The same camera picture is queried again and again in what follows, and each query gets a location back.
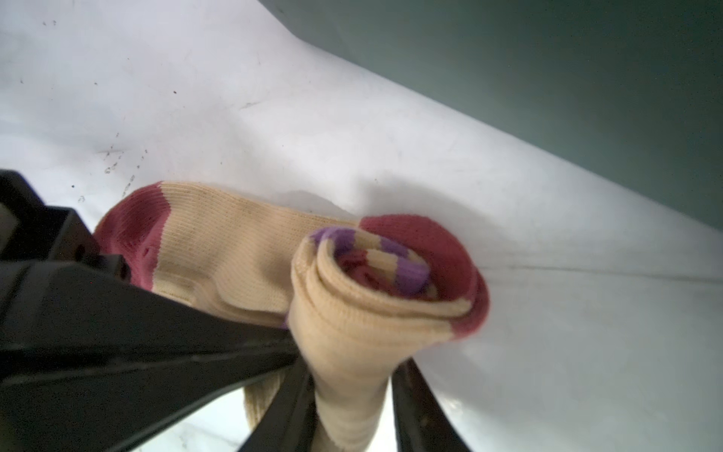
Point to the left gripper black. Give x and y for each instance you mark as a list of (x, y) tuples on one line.
[(92, 363)]

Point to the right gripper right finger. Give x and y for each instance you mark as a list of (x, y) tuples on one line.
[(420, 423)]

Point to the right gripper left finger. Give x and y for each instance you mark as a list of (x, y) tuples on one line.
[(289, 423)]

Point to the striped tan maroon purple sock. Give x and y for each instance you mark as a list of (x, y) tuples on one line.
[(360, 297)]

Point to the green divided organizer tray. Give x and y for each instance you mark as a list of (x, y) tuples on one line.
[(630, 90)]

